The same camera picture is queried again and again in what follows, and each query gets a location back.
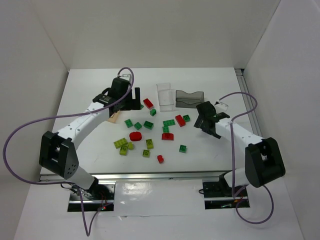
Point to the red round lego piece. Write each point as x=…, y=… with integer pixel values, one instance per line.
x=135, y=136

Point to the dark green lego brick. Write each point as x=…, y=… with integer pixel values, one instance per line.
x=148, y=125

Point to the lime lego brick lower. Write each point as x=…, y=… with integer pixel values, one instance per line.
x=146, y=153

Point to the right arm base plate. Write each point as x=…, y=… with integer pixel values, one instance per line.
x=217, y=196

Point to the small red lego piece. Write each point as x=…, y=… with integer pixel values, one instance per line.
x=160, y=159

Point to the red long lego brick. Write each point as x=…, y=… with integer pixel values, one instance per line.
x=148, y=103

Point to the red arched lego brick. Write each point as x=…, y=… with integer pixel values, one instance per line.
x=167, y=136

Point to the green square lego brick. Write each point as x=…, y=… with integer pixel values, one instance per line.
x=137, y=126

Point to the aluminium rail front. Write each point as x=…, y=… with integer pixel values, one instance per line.
x=158, y=175

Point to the clear plastic container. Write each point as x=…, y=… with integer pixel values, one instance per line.
x=165, y=97

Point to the lime small lego brick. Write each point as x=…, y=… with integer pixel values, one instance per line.
x=130, y=145

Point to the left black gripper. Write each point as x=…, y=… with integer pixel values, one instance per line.
x=130, y=103

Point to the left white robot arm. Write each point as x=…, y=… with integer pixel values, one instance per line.
x=58, y=150

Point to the lime lego brick center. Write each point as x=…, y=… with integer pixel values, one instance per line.
x=149, y=144

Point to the smoky grey plastic container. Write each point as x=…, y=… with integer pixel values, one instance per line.
x=188, y=100

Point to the tan translucent container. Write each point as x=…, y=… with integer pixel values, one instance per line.
x=114, y=117

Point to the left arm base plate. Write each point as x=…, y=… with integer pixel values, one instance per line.
x=104, y=201

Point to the lime long lego brick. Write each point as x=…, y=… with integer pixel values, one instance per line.
x=120, y=142

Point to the green lego beside red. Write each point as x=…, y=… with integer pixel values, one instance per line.
x=186, y=118

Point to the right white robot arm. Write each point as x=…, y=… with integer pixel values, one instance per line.
x=263, y=162

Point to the lime square lego brick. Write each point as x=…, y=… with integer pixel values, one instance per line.
x=123, y=150

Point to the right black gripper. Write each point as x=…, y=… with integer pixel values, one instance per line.
x=202, y=122

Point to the aluminium rail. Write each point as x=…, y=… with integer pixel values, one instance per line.
x=158, y=175
x=249, y=103

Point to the aluminium rail right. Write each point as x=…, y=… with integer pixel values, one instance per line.
x=249, y=103

